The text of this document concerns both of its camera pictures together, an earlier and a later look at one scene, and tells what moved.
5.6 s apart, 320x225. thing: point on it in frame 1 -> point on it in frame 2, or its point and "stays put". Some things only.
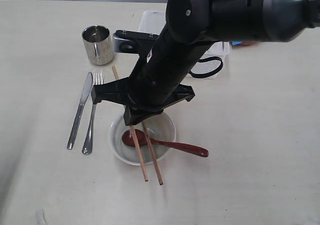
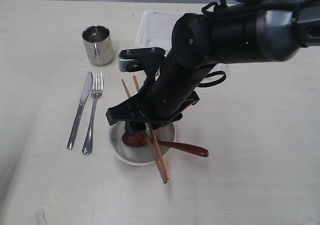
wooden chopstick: x=133 y=129 -> x=149 y=142
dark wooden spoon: x=127 y=139 stays put
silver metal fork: x=97 y=79 stays put
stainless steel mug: x=98 y=44 stays put
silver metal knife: x=86 y=90 stays put
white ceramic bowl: x=160 y=127 stays put
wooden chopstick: x=153 y=155 -> x=156 y=140
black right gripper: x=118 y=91 -> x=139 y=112
